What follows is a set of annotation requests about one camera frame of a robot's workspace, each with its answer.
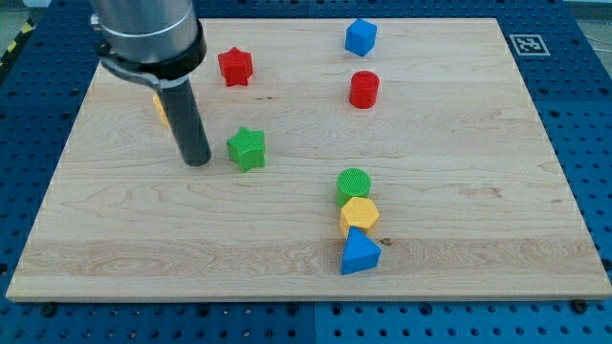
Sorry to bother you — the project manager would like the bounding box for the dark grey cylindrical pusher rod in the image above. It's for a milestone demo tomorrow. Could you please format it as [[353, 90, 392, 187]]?
[[158, 79, 211, 166]]

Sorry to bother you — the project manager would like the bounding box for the green star block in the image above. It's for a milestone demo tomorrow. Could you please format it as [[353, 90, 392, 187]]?
[[227, 126, 266, 172]]

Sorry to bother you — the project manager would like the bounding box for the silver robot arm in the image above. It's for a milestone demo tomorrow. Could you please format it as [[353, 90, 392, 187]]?
[[90, 0, 211, 166]]

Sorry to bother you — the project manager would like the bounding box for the red star block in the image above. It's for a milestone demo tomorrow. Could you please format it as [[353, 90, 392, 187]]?
[[217, 47, 253, 87]]

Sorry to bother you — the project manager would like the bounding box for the yellow block behind rod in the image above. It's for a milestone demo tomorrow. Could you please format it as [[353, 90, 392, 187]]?
[[153, 94, 169, 127]]

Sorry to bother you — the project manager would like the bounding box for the red cylinder block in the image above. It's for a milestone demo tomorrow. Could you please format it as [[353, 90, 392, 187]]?
[[349, 71, 380, 109]]

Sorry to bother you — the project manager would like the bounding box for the light wooden board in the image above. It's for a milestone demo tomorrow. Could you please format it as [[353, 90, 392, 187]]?
[[7, 18, 611, 303]]

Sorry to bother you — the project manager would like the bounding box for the green cylinder block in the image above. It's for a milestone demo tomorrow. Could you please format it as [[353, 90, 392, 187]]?
[[336, 168, 371, 207]]

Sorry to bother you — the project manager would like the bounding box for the blue cube block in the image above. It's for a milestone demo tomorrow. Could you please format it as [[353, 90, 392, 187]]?
[[344, 19, 378, 56]]

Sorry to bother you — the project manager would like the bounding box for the yellow hexagon block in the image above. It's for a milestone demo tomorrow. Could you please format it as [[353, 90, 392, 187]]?
[[339, 197, 381, 238]]

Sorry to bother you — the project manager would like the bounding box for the blue triangle block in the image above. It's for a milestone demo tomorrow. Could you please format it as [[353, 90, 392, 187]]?
[[340, 226, 382, 275]]

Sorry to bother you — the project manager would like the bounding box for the white fiducial marker tag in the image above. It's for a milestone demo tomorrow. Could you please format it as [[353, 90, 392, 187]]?
[[509, 33, 550, 56]]

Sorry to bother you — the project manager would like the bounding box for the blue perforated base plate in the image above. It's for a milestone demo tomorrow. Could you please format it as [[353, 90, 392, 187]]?
[[1, 1, 611, 343]]

